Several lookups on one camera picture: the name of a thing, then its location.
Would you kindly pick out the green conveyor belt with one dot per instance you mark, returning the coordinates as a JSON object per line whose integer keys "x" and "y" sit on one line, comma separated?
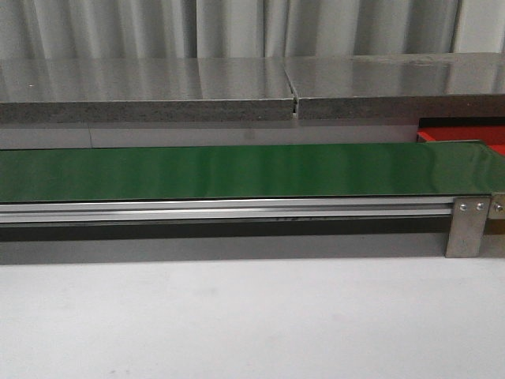
{"x": 250, "y": 171}

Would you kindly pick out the conveyor end plate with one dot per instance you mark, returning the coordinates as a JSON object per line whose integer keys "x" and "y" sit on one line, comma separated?
{"x": 496, "y": 214}

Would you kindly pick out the red plastic tray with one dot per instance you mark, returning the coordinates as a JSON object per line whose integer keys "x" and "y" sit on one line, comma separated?
{"x": 492, "y": 136}

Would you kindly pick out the grey pleated curtain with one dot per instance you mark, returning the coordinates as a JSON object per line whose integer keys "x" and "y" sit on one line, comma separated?
{"x": 224, "y": 29}

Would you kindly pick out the right grey stone slab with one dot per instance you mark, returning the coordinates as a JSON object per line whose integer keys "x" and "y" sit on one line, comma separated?
{"x": 458, "y": 85}

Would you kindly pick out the grey stone slab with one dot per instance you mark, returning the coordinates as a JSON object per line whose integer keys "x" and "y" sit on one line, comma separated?
{"x": 458, "y": 85}
{"x": 144, "y": 90}

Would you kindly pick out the metal conveyor support bracket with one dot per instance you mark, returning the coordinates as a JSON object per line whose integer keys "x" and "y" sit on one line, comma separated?
{"x": 469, "y": 217}

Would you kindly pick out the aluminium conveyor side rail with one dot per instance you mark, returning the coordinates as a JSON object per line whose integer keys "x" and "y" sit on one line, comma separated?
{"x": 234, "y": 209}

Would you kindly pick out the left grey stone slab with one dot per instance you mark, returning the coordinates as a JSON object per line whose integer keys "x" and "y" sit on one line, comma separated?
{"x": 144, "y": 90}

